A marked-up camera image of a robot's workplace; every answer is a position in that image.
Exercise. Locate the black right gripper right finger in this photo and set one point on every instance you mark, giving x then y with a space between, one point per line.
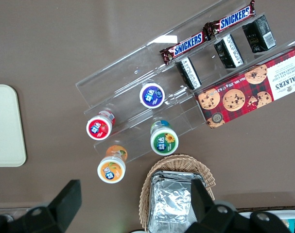
210 216

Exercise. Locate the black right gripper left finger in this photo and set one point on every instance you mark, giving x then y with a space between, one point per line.
62 208

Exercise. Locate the light woven wicker basket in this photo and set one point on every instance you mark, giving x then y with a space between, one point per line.
176 162

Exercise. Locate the white rectangular snack tray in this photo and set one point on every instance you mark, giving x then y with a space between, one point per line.
293 213

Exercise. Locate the beige plastic serving tray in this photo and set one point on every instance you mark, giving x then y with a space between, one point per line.
6 126

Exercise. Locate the aluminium foil container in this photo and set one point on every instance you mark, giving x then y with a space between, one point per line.
169 201

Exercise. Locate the orange lid gum jar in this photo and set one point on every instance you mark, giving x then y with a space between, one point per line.
111 170

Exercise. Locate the rice cracker snack pack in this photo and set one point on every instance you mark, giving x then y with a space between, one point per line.
290 227

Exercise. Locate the green lid gum jar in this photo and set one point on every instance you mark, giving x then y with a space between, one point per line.
164 142

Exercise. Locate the red lid gum jar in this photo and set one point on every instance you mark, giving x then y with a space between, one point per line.
98 127

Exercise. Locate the red Walkers cookie box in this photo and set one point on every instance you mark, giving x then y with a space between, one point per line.
254 89

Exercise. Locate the blue lid gum jar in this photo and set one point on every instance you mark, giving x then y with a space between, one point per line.
152 95

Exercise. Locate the small black snack box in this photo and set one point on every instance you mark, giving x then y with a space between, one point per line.
259 34
189 72
228 51

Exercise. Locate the clear acrylic tiered stand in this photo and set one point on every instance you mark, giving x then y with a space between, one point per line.
127 72

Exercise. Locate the Snickers chocolate bar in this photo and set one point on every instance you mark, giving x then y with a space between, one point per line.
188 43
234 17

